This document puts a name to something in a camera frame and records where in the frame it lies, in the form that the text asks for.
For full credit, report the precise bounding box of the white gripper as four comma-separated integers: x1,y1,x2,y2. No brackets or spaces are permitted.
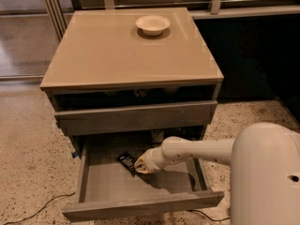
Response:
134,147,175,174

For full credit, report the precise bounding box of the black rxbar chocolate wrapper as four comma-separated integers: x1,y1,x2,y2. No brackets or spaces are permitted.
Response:
117,151,136,173

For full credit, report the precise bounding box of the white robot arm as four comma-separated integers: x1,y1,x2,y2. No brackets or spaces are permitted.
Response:
134,123,300,225

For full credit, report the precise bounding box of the white can in drawer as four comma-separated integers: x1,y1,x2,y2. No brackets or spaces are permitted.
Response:
151,129,164,143

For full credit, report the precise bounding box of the open grey middle drawer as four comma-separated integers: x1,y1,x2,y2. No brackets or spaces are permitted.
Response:
62,133,224,222

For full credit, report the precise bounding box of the grey drawer cabinet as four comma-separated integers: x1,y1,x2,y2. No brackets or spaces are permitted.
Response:
40,7,223,152

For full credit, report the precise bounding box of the blue tape piece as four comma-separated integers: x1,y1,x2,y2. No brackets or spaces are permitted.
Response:
71,152,78,158

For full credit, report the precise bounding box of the white bowl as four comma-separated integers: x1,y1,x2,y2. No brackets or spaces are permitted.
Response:
136,15,171,37

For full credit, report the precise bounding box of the black power strip cable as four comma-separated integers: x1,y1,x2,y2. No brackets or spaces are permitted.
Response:
187,209,232,223

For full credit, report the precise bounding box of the black floor cable left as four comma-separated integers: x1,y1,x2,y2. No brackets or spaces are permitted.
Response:
2,191,77,225

